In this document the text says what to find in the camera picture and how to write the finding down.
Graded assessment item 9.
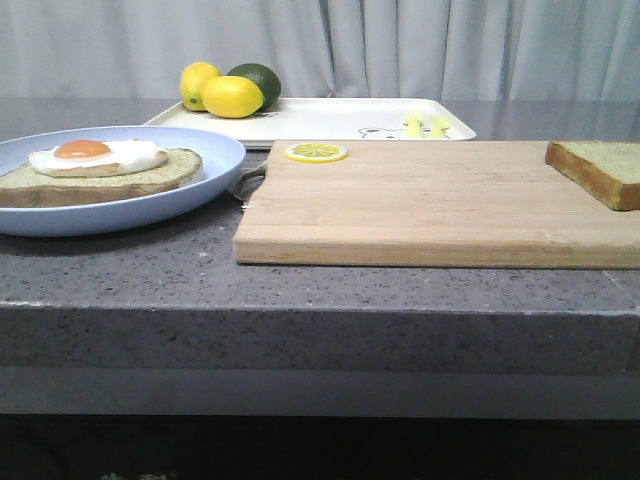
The light blue plate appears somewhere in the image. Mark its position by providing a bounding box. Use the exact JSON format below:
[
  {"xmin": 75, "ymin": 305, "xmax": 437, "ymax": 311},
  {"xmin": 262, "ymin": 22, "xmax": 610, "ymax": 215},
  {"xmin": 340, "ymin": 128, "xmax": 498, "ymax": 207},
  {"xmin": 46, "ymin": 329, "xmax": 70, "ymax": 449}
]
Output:
[{"xmin": 1, "ymin": 125, "xmax": 246, "ymax": 237}]

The bread slice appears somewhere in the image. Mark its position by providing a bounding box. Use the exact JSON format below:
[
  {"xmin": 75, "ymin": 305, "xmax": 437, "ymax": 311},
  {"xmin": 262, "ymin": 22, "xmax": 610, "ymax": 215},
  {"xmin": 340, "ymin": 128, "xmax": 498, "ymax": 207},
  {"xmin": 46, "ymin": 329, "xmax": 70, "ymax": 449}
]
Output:
[
  {"xmin": 1, "ymin": 148, "xmax": 204, "ymax": 208},
  {"xmin": 545, "ymin": 140, "xmax": 639, "ymax": 211}
]

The fried egg toy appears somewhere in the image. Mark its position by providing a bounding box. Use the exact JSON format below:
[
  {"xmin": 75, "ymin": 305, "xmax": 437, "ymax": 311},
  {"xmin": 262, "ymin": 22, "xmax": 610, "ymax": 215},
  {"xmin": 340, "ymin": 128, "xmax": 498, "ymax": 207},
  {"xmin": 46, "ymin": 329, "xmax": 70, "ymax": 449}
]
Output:
[{"xmin": 28, "ymin": 139, "xmax": 168, "ymax": 177}]

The white tray with bear print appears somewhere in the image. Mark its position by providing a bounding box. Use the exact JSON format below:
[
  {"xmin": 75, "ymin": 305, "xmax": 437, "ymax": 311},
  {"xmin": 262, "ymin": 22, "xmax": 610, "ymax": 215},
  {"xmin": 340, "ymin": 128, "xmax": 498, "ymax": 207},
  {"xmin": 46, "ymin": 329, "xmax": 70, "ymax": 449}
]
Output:
[{"xmin": 147, "ymin": 97, "xmax": 476, "ymax": 149}]

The lemon slice toy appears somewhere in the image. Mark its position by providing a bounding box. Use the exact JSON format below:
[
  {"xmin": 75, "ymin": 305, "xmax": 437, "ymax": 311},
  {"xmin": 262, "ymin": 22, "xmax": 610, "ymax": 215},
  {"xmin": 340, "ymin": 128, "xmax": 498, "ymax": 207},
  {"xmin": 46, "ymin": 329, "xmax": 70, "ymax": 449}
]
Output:
[{"xmin": 285, "ymin": 142, "xmax": 348, "ymax": 163}]

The yellow plastic fork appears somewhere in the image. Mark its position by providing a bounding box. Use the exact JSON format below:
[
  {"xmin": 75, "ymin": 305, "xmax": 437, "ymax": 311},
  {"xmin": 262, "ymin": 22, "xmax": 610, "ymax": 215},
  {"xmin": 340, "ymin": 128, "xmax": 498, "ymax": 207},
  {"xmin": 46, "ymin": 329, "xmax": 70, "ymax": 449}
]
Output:
[{"xmin": 403, "ymin": 110, "xmax": 424, "ymax": 138}]

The yellow plastic knife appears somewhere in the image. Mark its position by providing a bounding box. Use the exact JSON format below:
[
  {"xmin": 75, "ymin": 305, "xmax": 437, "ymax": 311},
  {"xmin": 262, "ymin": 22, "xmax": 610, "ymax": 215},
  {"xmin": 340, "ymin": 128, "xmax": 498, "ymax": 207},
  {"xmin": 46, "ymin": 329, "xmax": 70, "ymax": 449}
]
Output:
[{"xmin": 429, "ymin": 115, "xmax": 450, "ymax": 139}]

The wooden cutting board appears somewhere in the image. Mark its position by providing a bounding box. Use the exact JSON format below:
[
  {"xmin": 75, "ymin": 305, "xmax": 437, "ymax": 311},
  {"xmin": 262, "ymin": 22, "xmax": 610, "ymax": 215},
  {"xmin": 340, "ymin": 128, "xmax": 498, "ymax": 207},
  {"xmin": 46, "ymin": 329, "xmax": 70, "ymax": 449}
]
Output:
[{"xmin": 233, "ymin": 140, "xmax": 639, "ymax": 269}]

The green lime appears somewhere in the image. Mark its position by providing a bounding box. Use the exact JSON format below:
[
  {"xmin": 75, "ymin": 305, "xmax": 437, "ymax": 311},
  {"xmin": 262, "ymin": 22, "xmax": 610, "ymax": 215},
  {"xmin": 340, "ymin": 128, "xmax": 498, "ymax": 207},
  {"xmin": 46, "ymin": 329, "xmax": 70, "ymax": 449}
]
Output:
[{"xmin": 227, "ymin": 63, "xmax": 282, "ymax": 111}]

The front yellow lemon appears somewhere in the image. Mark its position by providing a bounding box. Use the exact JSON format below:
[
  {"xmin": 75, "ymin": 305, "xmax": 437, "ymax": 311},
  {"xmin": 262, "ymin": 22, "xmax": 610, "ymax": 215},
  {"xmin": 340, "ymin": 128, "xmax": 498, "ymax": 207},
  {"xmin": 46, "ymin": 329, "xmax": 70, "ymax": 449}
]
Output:
[{"xmin": 200, "ymin": 75, "xmax": 264, "ymax": 119}]

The yellow lemon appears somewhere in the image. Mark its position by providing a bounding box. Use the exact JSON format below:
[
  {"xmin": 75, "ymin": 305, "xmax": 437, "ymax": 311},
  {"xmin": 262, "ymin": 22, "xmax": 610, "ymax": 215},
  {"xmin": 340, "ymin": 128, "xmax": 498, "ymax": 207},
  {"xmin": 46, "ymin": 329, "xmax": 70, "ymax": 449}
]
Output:
[
  {"xmin": 180, "ymin": 61, "xmax": 221, "ymax": 112},
  {"xmin": 200, "ymin": 75, "xmax": 264, "ymax": 119}
]

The rear yellow lemon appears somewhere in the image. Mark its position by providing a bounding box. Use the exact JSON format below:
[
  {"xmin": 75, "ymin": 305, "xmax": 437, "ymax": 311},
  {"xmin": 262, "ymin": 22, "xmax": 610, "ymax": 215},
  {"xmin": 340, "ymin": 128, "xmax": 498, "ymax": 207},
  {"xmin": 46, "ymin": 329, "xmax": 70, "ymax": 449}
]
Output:
[{"xmin": 180, "ymin": 61, "xmax": 221, "ymax": 112}]

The grey curtain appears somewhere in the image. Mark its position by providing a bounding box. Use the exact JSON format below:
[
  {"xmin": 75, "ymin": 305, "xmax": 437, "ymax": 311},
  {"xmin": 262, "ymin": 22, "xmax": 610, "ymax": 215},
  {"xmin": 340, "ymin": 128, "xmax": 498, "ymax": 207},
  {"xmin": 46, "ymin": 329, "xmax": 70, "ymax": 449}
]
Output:
[{"xmin": 1, "ymin": 1, "xmax": 639, "ymax": 101}]

